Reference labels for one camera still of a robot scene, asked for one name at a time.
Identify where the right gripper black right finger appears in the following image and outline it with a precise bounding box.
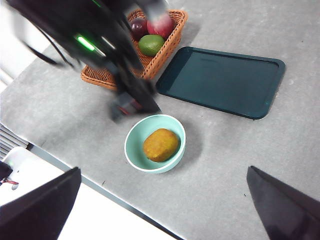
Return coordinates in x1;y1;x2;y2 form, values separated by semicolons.
246;165;320;240

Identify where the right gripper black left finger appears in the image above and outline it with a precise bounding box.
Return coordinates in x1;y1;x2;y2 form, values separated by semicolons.
0;166;82;240

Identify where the teal ceramic bowl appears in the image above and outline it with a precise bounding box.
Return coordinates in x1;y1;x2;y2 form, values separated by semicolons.
124;114;187;175

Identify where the yellow-brown kiwi fruit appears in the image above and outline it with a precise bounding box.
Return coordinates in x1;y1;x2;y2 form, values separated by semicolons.
142;128;181;163

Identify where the white box with green light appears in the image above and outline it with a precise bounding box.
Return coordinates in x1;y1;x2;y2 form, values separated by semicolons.
1;146;66;191

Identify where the green lime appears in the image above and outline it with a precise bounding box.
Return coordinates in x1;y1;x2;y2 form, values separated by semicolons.
137;34;166;57

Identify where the brown wicker basket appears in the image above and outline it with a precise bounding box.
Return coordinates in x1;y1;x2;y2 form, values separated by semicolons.
80;8;189;91

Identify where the dark purple plum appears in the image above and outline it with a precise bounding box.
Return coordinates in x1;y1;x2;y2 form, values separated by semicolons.
130;17;150;42

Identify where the grey ribbed panel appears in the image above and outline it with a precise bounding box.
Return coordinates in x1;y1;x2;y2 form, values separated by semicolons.
0;122;30;161

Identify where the red apple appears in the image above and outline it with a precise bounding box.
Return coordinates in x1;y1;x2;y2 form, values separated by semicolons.
146;11;176;38

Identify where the dark rectangular tray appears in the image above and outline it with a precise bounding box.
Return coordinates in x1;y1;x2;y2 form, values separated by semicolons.
155;46;286;120

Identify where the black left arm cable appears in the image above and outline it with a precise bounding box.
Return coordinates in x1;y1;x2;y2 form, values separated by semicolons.
21;22;76;70

